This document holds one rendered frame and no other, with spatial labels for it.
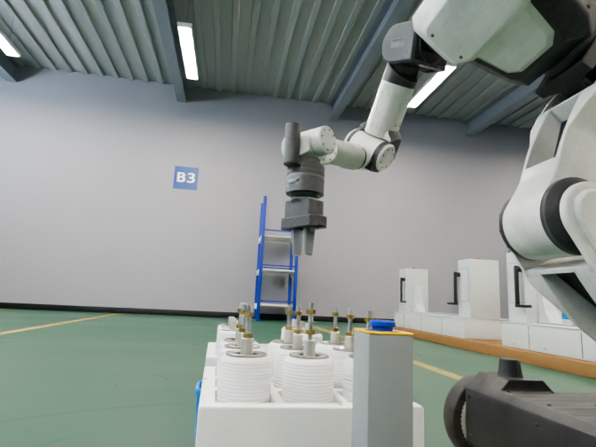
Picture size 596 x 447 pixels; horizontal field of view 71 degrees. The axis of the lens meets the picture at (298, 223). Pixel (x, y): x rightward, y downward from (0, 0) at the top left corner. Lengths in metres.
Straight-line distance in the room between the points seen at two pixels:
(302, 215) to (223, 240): 6.30
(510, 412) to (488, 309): 3.30
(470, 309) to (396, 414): 3.52
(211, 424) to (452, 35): 0.88
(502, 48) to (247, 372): 0.81
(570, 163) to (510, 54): 0.26
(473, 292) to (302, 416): 3.51
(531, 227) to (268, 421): 0.58
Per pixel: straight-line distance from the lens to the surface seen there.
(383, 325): 0.66
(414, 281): 5.45
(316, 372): 0.78
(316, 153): 0.96
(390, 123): 1.17
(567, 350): 3.20
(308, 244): 0.92
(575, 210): 0.85
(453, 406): 1.12
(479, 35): 1.00
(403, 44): 1.14
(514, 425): 0.97
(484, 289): 4.24
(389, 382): 0.65
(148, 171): 7.55
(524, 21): 0.99
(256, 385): 0.77
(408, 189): 8.11
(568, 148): 0.95
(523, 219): 0.90
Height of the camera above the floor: 0.36
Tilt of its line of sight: 10 degrees up
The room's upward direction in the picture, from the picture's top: 3 degrees clockwise
